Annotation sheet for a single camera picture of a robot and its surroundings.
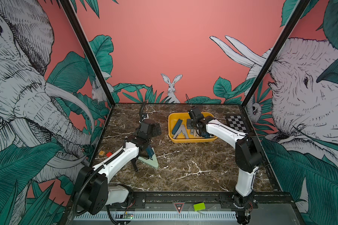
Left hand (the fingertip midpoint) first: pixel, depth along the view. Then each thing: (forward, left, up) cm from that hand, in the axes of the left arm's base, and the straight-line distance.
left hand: (153, 124), depth 85 cm
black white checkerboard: (+10, -62, -14) cm, 64 cm away
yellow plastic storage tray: (+1, -28, -16) cm, 32 cm away
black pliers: (-17, +13, -16) cm, 27 cm away
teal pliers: (-11, +3, -15) cm, 19 cm away
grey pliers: (+7, -19, -15) cm, 25 cm away
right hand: (+6, -24, -5) cm, 25 cm away
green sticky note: (-43, -24, -15) cm, 51 cm away
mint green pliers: (-18, 0, -16) cm, 25 cm away
